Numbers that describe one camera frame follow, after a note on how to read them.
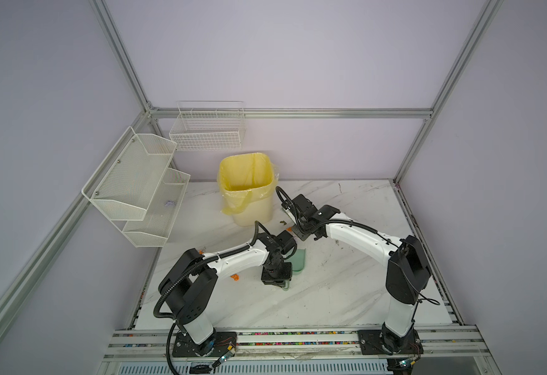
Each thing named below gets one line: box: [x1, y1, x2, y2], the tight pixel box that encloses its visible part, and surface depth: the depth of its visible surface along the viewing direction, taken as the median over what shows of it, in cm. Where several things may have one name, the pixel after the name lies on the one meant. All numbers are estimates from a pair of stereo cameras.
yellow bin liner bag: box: [217, 153, 279, 215], surface depth 97 cm
